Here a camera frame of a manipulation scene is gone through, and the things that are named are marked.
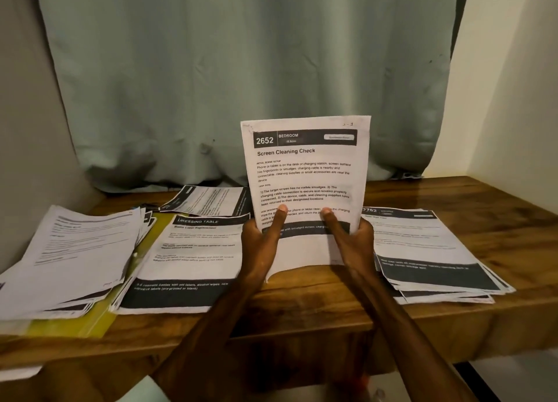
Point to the pale green curtain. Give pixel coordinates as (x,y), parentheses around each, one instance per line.
(244,75)

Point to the person's right hand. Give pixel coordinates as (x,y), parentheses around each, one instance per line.
(353,245)

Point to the yellow patterned folder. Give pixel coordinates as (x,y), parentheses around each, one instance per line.
(87,314)

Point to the white paper tag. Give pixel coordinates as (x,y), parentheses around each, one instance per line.
(17,373)

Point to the person's right forearm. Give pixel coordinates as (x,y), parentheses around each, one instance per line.
(410,345)

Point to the black bar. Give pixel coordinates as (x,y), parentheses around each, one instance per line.
(478,382)

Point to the person's left hand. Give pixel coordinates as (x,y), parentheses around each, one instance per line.
(260,245)

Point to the single sheet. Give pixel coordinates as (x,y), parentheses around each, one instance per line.
(205,199)

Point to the person's left forearm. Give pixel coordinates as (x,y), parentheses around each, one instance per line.
(205,345)

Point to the Wipe Wall Tiles paper stack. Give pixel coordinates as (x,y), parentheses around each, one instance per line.
(432,253)

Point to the wash baby bottle paper stack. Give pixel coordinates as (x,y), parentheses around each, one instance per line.
(146,223)

